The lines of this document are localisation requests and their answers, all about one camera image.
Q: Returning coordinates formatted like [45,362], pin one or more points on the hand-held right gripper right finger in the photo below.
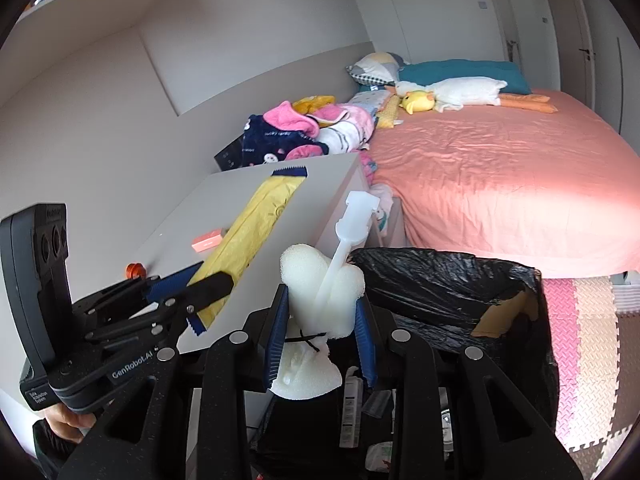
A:
[365,345]

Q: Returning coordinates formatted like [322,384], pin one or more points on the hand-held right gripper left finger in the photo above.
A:
[277,335]

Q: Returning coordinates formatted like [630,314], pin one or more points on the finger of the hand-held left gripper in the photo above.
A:
[210,286]
[170,281]

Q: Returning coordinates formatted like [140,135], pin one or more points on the white sponge brush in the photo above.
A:
[310,285]

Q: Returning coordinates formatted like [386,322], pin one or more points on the long yellow packet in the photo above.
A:
[255,220]

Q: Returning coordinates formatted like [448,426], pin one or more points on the cardboard bin with black bag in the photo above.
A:
[440,285]

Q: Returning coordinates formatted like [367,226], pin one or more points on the person's left hand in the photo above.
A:
[70,422]

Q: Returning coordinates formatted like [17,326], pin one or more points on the small orange cap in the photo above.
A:
[134,270]

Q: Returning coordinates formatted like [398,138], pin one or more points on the pink rectangular box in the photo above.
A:
[207,240]

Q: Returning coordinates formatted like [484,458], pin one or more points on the white tube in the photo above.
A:
[351,410]

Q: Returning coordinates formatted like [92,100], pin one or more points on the navy pink fleece blanket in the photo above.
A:
[265,145]

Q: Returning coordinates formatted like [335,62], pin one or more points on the yellow cloth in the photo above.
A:
[312,105]

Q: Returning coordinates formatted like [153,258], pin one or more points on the pink white printed blanket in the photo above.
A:
[345,127]

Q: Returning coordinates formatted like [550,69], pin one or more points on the bed with pink sheet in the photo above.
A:
[500,170]

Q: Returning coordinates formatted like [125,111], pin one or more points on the foam floor mat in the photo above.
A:
[590,360]

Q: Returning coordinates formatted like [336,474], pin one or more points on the yellow spotted small pillow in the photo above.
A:
[387,114]

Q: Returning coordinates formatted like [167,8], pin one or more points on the light patterned pillow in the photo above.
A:
[370,100]

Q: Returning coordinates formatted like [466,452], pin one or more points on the yellow duck plush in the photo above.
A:
[417,101]

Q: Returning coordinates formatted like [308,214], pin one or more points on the patchwork pillow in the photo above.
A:
[375,67]

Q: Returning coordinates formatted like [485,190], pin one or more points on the white goose plush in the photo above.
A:
[470,91]

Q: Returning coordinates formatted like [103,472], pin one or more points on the teal pillow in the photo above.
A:
[465,70]

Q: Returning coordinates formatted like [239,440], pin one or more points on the black wall socket panel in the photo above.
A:
[229,155]

